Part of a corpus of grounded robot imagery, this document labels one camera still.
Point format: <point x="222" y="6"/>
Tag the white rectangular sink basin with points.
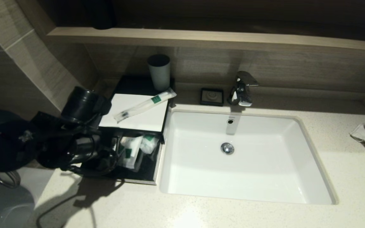
<point x="249" y="177"/>

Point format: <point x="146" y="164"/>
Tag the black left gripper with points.
<point x="82" y="104"/>

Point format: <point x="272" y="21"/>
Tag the black amenity box with drawer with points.
<point x="135" y="84"/>

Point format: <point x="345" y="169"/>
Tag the chrome sink drain stopper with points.
<point x="227" y="148"/>

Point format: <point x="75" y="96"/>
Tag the black square soap dish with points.
<point x="212" y="97"/>

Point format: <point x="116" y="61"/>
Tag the shower cap sachet green label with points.
<point x="149" y="143"/>

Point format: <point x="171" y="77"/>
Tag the chrome faucet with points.
<point x="241" y="90"/>

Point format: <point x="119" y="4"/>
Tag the grey cup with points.
<point x="159" y="74"/>

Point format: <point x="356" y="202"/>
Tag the wide frosted packet green label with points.
<point x="130" y="152"/>

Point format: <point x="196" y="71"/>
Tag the white rectangular pad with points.
<point x="150" y="118"/>

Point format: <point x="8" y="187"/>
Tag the light wooden wall shelf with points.
<point x="201" y="39"/>

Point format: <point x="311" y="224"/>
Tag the black sliding drawer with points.
<point x="149" y="167"/>

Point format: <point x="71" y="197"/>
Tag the slim long packet green label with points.
<point x="144" y="104"/>

